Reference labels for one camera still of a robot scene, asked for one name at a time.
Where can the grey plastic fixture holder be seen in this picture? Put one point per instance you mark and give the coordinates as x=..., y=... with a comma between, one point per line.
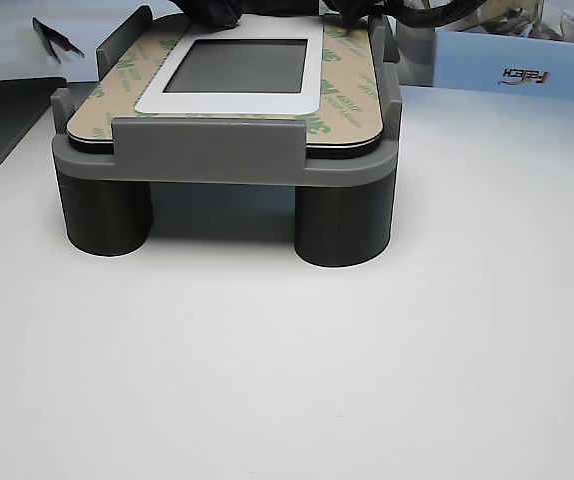
x=207, y=145

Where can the device panel with adhesive liner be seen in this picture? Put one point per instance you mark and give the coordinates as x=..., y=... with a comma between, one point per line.
x=347, y=100

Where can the white panel with grey window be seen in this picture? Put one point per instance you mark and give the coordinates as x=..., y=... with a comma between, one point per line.
x=247, y=102

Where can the black tweezers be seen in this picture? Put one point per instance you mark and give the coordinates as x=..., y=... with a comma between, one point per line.
x=47, y=32

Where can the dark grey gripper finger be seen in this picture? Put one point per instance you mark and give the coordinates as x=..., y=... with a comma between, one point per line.
x=194, y=9

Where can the clear plastic bag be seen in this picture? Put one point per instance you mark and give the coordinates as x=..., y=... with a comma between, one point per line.
x=527, y=27

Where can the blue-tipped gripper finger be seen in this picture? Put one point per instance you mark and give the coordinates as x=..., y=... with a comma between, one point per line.
x=224, y=11

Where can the dark grey cylindrical fixture leg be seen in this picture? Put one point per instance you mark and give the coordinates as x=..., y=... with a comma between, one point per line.
x=107, y=220

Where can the light blue cardboard box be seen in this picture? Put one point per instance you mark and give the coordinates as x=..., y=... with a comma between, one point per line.
x=472, y=65

